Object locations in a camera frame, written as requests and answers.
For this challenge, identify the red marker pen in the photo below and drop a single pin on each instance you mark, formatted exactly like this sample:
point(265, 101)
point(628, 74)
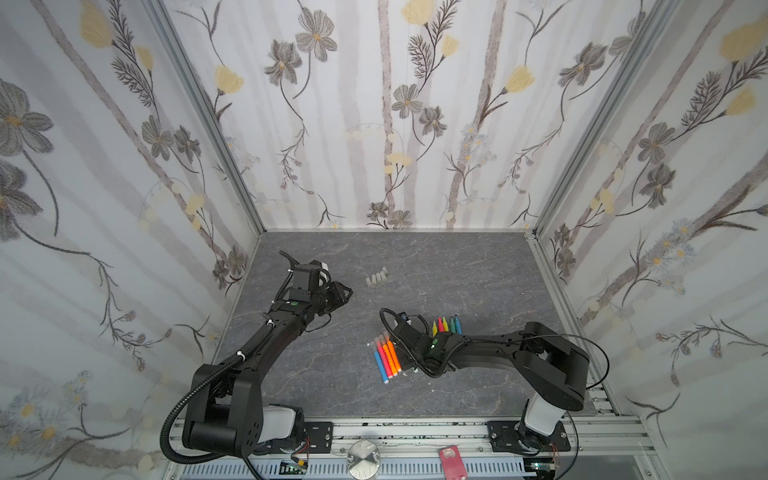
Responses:
point(383, 359)

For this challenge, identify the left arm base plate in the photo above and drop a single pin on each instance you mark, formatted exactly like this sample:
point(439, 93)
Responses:
point(311, 437)

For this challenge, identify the pink rectangular tag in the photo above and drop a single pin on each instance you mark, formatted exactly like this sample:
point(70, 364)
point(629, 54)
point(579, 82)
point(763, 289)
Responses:
point(452, 463)

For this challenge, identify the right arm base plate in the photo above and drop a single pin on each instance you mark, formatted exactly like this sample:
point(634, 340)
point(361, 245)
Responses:
point(514, 437)

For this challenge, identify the light blue marker pen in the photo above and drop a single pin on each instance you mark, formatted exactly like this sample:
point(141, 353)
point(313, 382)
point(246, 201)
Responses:
point(380, 364)

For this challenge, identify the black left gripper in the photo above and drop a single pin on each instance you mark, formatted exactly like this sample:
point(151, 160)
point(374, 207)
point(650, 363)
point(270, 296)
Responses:
point(338, 294)

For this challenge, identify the dark orange marker pen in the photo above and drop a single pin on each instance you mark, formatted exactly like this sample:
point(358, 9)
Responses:
point(389, 356)

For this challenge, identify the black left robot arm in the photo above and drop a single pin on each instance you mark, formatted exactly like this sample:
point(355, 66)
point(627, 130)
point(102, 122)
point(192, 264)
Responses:
point(224, 412)

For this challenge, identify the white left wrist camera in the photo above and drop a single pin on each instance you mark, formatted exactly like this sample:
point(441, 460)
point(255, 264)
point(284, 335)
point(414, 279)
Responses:
point(323, 270)

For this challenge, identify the round silver metal knob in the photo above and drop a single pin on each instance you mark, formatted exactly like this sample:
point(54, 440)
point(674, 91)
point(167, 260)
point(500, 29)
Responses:
point(363, 460)

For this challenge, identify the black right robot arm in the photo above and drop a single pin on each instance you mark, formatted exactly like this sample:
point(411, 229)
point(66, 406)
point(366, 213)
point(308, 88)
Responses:
point(552, 365)

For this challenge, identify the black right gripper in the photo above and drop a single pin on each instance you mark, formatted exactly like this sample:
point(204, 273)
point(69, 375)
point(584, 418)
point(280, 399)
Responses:
point(405, 335)

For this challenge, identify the white slotted cable duct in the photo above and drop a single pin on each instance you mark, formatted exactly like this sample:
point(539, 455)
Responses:
point(394, 468)

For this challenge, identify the aluminium mounting rail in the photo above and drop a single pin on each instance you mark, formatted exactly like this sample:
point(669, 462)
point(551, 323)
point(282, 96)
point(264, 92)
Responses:
point(603, 447)

